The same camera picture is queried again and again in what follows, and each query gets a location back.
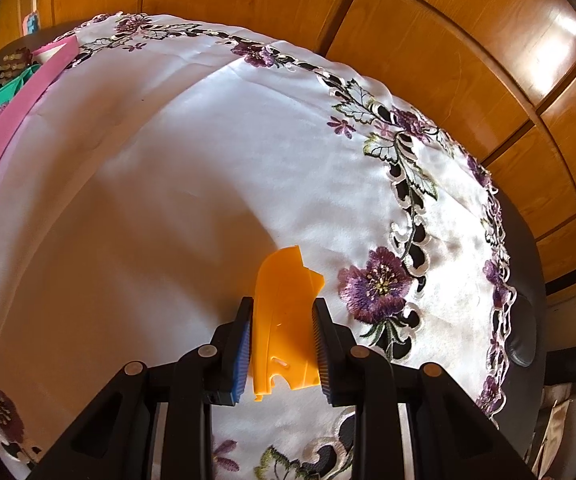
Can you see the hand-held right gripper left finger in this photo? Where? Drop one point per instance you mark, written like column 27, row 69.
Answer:
column 242, row 360

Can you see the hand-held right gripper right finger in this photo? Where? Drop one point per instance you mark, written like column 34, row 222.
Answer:
column 320, row 355

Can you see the yellow toy track piece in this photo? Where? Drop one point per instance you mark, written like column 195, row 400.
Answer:
column 283, row 320

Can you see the pink shallow box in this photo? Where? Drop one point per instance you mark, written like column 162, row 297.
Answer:
column 13, row 120

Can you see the teal plastic toy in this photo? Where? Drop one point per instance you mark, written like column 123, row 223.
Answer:
column 10, row 91

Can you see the white embroidered floral tablecloth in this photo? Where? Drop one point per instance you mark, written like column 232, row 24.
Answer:
column 168, row 185

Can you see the black face hole cushion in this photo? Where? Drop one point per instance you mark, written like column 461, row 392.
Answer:
column 523, row 335

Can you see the black padded massage table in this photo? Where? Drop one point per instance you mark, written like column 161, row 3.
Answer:
column 523, row 240

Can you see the large wooden wardrobe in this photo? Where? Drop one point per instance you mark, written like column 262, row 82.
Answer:
column 418, row 35

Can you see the pink and blue foam mats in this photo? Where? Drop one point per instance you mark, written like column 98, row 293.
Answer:
column 30, row 22

